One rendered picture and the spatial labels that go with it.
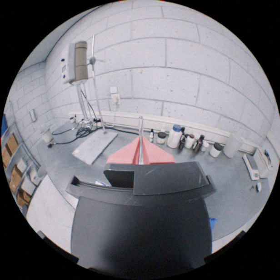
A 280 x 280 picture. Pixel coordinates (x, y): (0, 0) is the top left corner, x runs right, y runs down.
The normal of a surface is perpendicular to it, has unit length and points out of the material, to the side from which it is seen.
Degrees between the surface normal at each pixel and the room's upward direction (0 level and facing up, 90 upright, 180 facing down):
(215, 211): 0
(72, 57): 90
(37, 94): 90
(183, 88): 90
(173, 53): 90
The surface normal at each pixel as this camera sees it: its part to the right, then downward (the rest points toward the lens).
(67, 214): 0.00, -0.79
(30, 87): 0.95, 0.19
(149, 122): -0.30, 0.59
